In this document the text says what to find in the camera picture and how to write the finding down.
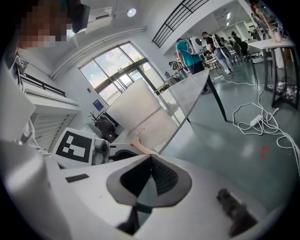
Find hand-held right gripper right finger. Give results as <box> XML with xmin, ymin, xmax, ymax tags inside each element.
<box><xmin>131</xmin><ymin>154</ymin><xmax>269</xmax><ymax>240</ymax></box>

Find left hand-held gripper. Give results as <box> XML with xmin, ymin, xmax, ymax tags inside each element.
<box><xmin>51</xmin><ymin>127</ymin><xmax>141</xmax><ymax>169</ymax></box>

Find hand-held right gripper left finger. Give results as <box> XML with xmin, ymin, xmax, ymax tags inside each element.
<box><xmin>46</xmin><ymin>154</ymin><xmax>153</xmax><ymax>240</ymax></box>

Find wooden clothes hanger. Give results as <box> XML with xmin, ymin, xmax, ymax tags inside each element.
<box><xmin>129</xmin><ymin>127</ymin><xmax>160</xmax><ymax>156</ymax></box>

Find white fabric container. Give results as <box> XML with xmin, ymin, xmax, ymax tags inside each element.
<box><xmin>106</xmin><ymin>78</ymin><xmax>186</xmax><ymax>152</ymax></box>

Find dark potted plant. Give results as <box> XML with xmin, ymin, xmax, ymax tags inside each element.
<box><xmin>88</xmin><ymin>111</ymin><xmax>119</xmax><ymax>143</ymax></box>

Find person's striped shirt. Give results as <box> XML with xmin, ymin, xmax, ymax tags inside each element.
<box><xmin>20</xmin><ymin>118</ymin><xmax>53</xmax><ymax>159</ymax></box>

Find red floor tape mark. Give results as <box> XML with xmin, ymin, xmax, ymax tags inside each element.
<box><xmin>260</xmin><ymin>146</ymin><xmax>270</xmax><ymax>161</ymax></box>

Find white power strip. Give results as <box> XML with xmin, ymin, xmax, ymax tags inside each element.
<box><xmin>249</xmin><ymin>114</ymin><xmax>263</xmax><ymax>128</ymax></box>

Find large glass window door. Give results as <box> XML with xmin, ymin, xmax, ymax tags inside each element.
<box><xmin>78</xmin><ymin>41</ymin><xmax>166</xmax><ymax>107</ymax></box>

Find grey table with black legs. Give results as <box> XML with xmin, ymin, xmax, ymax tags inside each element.
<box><xmin>153</xmin><ymin>68</ymin><xmax>228</xmax><ymax>155</ymax></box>

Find white backpack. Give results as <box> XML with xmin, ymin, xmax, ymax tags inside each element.
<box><xmin>210</xmin><ymin>33</ymin><xmax>223</xmax><ymax>49</ymax></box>
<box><xmin>186</xmin><ymin>36</ymin><xmax>204</xmax><ymax>56</ymax></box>

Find black chair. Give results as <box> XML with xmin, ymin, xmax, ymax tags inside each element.
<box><xmin>232</xmin><ymin>41</ymin><xmax>249</xmax><ymax>64</ymax></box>

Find black metal railing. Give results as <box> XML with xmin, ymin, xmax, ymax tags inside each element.
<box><xmin>151</xmin><ymin>0</ymin><xmax>210</xmax><ymax>49</ymax></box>

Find wooden coat rack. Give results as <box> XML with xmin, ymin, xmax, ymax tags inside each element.
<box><xmin>250</xmin><ymin>0</ymin><xmax>283</xmax><ymax>42</ymax></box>

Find blue wall sign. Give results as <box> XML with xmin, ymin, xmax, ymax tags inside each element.
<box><xmin>92</xmin><ymin>99</ymin><xmax>104</xmax><ymax>112</ymax></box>

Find white cable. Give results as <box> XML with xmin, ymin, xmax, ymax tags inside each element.
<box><xmin>210</xmin><ymin>74</ymin><xmax>300</xmax><ymax>165</ymax></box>

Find black head-mounted camera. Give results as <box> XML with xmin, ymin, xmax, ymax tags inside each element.
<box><xmin>67</xmin><ymin>2</ymin><xmax>91</xmax><ymax>34</ymax></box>

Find white table with black frame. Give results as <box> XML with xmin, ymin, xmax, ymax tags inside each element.
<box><xmin>247</xmin><ymin>38</ymin><xmax>300</xmax><ymax>110</ymax></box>

